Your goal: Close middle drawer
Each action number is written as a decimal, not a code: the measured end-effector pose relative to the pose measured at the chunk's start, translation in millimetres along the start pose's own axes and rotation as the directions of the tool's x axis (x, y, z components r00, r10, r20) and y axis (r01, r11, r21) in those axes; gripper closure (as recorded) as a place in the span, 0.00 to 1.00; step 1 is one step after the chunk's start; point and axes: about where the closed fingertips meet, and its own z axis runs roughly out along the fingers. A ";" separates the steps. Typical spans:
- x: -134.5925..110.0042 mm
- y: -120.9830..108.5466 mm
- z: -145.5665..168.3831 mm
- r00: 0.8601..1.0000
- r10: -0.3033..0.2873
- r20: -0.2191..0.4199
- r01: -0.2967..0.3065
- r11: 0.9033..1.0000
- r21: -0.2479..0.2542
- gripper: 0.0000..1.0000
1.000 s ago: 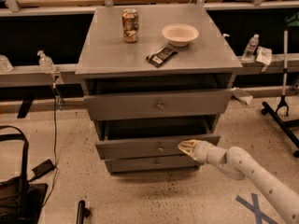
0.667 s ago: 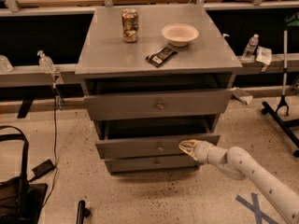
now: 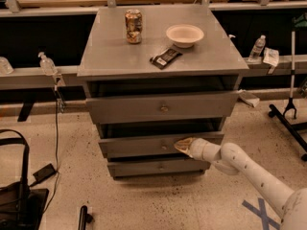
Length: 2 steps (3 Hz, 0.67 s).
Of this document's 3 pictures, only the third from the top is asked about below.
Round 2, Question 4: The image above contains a white paper bowl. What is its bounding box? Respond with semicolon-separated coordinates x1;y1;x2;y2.
166;24;204;49

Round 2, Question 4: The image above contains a grey drawer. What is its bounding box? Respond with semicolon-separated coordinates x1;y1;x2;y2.
107;157;210;177
99;131;224;158
86;91;238;124

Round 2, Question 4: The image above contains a grey drawer cabinet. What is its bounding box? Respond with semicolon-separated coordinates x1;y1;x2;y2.
78;5;248;163

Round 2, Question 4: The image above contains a black stand base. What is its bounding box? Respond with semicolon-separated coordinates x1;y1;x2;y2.
269;102;307;162

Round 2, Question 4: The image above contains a white pole grabber tool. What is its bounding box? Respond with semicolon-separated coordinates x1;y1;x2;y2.
283;12;307;118

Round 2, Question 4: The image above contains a black snack bar wrapper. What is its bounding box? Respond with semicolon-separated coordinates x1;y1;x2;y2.
150;48;181;70

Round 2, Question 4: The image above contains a black power cable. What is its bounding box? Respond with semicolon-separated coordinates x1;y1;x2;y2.
30;86;62;214

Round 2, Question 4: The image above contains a clear plastic water bottle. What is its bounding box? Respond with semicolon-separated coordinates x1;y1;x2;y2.
248;35;266;62

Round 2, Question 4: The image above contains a black handle bottom edge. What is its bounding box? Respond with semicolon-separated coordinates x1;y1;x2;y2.
78;205;94;230

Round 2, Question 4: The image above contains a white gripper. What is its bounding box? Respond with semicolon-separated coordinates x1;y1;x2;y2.
174;137;221;162

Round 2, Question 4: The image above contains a grey top drawer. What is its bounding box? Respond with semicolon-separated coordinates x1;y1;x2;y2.
86;91;238;124

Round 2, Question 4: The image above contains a white packet on ledge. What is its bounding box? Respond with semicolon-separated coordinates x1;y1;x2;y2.
263;47;279;67

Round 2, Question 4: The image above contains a black power adapter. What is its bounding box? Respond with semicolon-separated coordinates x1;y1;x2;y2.
34;164;57;183

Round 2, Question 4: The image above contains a clear sanitizer pump bottle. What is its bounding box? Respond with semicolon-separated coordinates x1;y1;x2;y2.
38;52;58;76

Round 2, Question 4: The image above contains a grey bottom drawer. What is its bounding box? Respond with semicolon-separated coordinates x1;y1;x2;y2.
107;157;210;177

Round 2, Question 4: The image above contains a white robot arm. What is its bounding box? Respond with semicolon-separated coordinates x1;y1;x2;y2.
175;137;307;230

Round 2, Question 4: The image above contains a clear bottle far left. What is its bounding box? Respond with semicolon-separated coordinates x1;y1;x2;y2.
0;57;13;74

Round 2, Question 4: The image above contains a white box on floor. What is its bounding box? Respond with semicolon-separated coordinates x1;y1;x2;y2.
239;90;260;107

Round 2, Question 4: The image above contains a crushed soda can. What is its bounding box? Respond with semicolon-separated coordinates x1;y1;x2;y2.
125;9;143;44

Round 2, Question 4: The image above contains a black bag with strap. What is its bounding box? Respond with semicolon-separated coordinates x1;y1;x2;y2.
0;129;49;230

